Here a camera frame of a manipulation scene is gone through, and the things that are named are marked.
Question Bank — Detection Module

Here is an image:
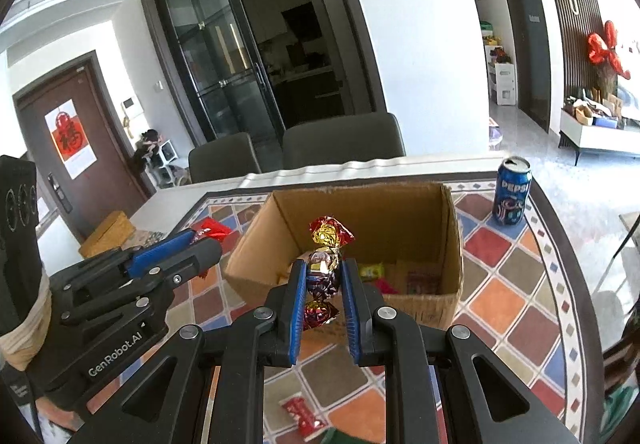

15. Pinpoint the red balloon ornament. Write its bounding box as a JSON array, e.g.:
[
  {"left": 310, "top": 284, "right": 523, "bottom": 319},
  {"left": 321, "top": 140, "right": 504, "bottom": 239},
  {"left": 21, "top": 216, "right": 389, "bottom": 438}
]
[{"left": 587, "top": 20, "right": 632, "bottom": 77}]

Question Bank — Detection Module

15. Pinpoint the brown cardboard box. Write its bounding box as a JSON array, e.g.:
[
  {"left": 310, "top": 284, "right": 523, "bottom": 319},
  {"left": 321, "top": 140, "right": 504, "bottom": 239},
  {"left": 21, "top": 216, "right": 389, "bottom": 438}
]
[{"left": 221, "top": 181, "right": 463, "bottom": 330}]

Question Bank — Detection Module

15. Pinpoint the white storage rack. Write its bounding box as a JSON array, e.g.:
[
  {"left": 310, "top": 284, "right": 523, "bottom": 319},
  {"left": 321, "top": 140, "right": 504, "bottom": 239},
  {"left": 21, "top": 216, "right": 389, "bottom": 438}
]
[{"left": 481, "top": 21, "right": 518, "bottom": 106}]

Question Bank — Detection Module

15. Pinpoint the dark interior door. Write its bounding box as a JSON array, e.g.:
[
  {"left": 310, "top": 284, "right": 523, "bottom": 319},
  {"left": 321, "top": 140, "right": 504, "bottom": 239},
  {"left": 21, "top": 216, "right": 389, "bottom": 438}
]
[{"left": 495, "top": 0, "right": 551, "bottom": 132}]

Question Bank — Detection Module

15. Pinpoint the red and white door poster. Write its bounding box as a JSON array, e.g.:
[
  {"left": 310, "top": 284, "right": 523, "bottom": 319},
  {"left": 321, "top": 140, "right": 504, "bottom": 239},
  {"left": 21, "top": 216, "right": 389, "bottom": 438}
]
[{"left": 44, "top": 105, "right": 96, "bottom": 180}]

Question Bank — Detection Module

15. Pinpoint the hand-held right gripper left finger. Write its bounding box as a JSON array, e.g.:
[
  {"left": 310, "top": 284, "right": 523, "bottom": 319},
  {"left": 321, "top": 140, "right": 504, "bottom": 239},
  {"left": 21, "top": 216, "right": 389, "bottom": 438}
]
[{"left": 67, "top": 258, "right": 308, "bottom": 444}]

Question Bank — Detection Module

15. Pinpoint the black framed glass sliding door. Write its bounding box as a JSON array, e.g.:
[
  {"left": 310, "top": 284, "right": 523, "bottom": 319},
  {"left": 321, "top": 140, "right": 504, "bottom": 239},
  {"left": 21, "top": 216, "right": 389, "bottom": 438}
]
[{"left": 142, "top": 0, "right": 386, "bottom": 145}]

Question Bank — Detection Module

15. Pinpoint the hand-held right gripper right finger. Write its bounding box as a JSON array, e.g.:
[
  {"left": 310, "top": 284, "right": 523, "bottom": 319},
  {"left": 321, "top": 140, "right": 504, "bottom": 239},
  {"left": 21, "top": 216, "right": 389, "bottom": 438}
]
[{"left": 341, "top": 258, "right": 583, "bottom": 444}]

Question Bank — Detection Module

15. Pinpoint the dark plaid cloth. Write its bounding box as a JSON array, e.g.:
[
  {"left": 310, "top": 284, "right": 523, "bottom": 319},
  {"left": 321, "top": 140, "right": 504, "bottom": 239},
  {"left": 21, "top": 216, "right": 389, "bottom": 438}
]
[{"left": 600, "top": 299, "right": 640, "bottom": 440}]

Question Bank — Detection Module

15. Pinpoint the small white shelf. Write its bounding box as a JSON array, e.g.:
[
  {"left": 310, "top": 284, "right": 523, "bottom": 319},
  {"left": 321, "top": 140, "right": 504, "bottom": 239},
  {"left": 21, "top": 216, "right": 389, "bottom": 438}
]
[{"left": 157, "top": 139, "right": 185, "bottom": 186}]

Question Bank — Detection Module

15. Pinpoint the small red candy packet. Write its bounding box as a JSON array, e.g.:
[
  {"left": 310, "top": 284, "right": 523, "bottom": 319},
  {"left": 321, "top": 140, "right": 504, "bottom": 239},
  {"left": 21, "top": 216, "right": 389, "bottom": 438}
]
[{"left": 280, "top": 396, "right": 326, "bottom": 437}]

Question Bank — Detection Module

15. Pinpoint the yellow woven box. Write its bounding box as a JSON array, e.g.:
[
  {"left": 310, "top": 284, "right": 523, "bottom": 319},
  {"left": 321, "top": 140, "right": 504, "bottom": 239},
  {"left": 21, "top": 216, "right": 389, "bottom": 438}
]
[{"left": 79, "top": 210, "right": 136, "bottom": 259}]

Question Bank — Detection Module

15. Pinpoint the blue soda can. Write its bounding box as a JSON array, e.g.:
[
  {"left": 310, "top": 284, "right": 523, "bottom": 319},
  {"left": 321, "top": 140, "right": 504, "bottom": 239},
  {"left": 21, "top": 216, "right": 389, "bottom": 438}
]
[{"left": 492, "top": 156, "right": 532, "bottom": 227}]

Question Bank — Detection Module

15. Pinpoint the black door lock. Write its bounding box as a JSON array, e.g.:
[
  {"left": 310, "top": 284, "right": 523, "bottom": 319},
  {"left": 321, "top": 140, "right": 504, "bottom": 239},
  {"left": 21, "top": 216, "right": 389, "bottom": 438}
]
[{"left": 47, "top": 174, "right": 71, "bottom": 212}]

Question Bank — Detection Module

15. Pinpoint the dark grey chair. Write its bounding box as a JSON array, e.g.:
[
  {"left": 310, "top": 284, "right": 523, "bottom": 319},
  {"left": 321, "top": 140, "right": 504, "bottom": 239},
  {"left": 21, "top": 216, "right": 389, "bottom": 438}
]
[
  {"left": 282, "top": 113, "right": 406, "bottom": 170},
  {"left": 189, "top": 132, "right": 262, "bottom": 185}
]

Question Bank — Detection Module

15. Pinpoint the red snack packet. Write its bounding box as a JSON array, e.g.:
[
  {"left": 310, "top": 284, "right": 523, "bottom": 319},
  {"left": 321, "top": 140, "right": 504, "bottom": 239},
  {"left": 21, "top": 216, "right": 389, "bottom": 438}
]
[{"left": 190, "top": 218, "right": 233, "bottom": 241}]

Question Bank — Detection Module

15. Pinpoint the white sideboard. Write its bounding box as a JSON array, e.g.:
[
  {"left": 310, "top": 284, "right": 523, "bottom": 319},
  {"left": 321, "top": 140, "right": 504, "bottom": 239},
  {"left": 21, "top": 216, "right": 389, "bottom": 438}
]
[{"left": 559, "top": 109, "right": 640, "bottom": 166}]

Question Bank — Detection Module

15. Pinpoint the red gold foil candy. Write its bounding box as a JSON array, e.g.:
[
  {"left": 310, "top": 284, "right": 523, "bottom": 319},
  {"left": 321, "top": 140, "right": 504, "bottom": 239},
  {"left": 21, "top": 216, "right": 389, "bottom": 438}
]
[{"left": 302, "top": 216, "right": 356, "bottom": 332}]

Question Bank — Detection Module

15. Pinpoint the colourful checkered table mat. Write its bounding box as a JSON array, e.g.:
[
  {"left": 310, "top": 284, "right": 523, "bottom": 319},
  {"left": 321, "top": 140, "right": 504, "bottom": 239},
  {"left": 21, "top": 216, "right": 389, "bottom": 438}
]
[{"left": 170, "top": 176, "right": 606, "bottom": 444}]

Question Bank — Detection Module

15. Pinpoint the dark figure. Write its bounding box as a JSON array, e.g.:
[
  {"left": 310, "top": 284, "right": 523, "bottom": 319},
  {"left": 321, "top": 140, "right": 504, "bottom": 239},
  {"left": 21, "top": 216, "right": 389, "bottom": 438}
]
[{"left": 131, "top": 128, "right": 162, "bottom": 175}]

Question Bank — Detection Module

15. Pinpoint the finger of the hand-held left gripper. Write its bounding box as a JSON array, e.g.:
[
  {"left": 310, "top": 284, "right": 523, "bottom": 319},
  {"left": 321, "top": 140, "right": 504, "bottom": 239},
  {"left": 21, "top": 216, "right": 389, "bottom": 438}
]
[
  {"left": 60, "top": 239, "right": 223, "bottom": 325},
  {"left": 50, "top": 229, "right": 198, "bottom": 297}
]

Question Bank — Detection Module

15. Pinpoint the brown entrance door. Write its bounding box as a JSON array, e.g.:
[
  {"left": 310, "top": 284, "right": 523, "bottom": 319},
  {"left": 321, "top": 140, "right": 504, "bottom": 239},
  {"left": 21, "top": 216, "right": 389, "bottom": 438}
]
[{"left": 12, "top": 51, "right": 151, "bottom": 245}]

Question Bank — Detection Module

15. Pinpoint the pile of assorted small boxes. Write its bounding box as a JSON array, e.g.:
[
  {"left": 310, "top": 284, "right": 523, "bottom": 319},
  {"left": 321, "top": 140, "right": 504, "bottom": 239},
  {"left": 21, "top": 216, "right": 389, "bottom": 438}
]
[{"left": 565, "top": 84, "right": 640, "bottom": 130}]

